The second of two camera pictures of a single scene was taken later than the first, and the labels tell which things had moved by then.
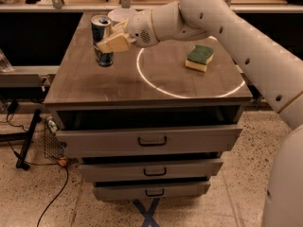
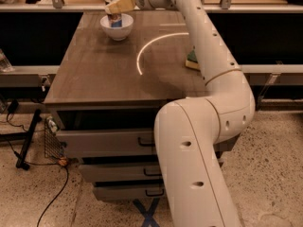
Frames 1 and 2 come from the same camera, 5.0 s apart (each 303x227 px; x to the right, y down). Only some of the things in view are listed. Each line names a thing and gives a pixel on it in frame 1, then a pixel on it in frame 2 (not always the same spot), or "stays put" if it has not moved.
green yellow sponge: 198,58 stays put
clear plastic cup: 5,65 stays put
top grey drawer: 150,141 stays put
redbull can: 101,29 -> 115,20
